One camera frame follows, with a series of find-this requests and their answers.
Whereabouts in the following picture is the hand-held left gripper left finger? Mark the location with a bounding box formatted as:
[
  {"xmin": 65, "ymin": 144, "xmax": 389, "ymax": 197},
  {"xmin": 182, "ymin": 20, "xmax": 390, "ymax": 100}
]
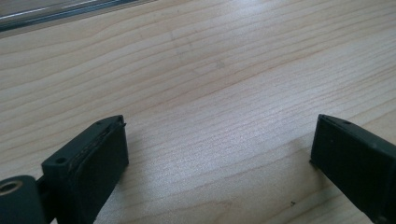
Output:
[{"xmin": 41, "ymin": 115, "xmax": 130, "ymax": 224}]

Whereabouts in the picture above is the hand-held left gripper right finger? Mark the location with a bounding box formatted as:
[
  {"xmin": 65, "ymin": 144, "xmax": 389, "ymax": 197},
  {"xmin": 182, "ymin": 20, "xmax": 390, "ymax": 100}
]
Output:
[{"xmin": 309, "ymin": 113, "xmax": 396, "ymax": 224}]

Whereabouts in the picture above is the transparent lid with knob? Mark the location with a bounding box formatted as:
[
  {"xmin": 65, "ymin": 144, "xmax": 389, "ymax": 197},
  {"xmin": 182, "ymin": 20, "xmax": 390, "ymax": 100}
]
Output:
[{"xmin": 0, "ymin": 0, "xmax": 157, "ymax": 40}]

